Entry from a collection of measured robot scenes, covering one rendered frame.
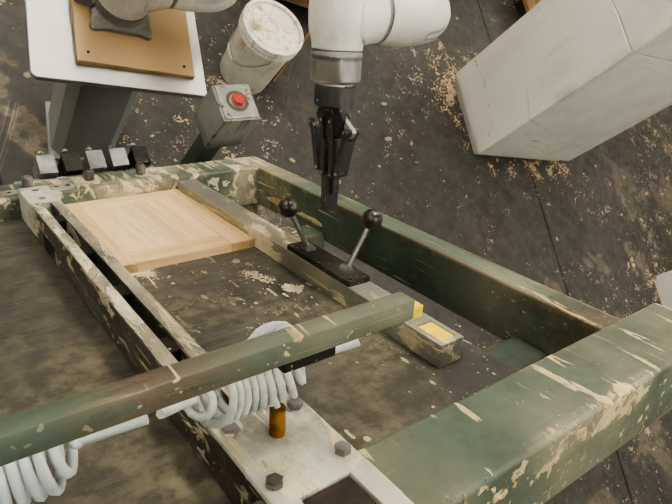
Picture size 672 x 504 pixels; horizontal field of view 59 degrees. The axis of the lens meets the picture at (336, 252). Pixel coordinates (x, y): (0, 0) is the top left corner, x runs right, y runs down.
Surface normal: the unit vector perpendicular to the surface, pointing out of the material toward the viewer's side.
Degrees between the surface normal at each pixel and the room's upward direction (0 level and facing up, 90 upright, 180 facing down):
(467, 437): 51
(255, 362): 40
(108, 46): 3
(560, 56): 90
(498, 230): 0
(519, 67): 90
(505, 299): 90
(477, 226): 0
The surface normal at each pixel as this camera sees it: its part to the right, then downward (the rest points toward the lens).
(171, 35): 0.52, -0.29
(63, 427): 0.60, 0.34
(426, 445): 0.05, -0.92
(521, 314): -0.80, 0.19
